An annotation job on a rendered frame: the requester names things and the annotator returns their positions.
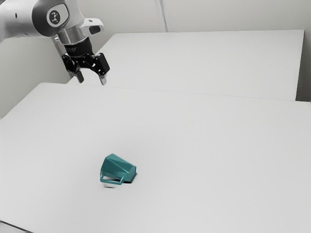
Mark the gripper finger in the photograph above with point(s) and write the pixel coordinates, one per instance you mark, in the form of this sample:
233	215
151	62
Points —
100	65
73	66

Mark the teal faceted mug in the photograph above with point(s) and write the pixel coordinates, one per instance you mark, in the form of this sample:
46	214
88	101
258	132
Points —
116	170

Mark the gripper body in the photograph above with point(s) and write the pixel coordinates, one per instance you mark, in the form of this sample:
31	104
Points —
77	51

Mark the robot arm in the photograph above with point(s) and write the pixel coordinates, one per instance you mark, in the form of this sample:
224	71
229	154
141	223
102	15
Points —
36	19

